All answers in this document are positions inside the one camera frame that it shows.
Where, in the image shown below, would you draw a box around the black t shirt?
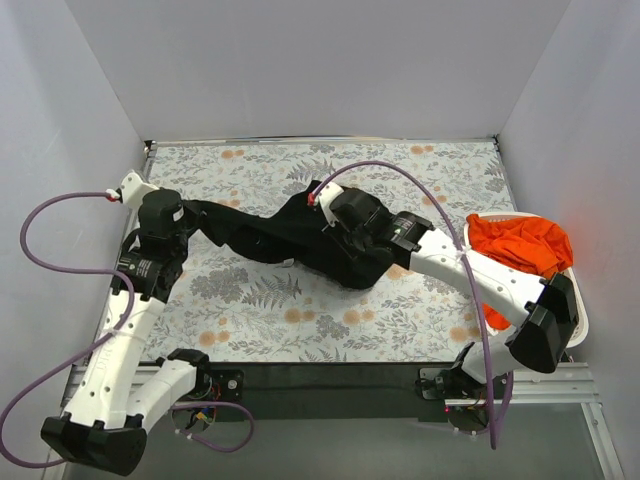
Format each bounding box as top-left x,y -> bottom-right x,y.
184,180 -> 393,290

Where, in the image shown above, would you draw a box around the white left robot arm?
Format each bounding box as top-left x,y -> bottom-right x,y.
41,189 -> 213,476

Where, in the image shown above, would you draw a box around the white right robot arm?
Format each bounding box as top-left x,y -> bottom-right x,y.
315,183 -> 578,398

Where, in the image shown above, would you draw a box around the floral patterned table mat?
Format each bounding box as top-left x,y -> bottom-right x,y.
142,141 -> 513,362

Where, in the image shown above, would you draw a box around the orange t shirt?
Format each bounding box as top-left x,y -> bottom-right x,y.
468,213 -> 574,332

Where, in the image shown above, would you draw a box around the white laundry basket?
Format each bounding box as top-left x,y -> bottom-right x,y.
463,211 -> 589,349

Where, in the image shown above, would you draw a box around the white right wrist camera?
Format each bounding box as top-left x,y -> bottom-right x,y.
307,182 -> 344,227

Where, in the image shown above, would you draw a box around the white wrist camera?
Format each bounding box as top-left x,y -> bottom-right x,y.
307,182 -> 344,227
105,170 -> 158,210

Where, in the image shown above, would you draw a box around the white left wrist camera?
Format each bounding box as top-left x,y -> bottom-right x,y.
105,170 -> 158,210

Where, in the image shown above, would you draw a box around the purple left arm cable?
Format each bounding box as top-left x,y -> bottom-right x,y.
0,191 -> 255,468

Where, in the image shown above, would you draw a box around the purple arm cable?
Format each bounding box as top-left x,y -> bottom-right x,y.
0,191 -> 255,468
308,161 -> 515,450

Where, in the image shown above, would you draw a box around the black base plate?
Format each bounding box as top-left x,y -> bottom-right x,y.
154,349 -> 487,426

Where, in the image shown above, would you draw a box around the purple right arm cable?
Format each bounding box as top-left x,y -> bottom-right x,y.
308,161 -> 515,450

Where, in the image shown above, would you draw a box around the aluminium frame rail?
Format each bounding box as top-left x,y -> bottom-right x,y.
444,362 -> 600,407

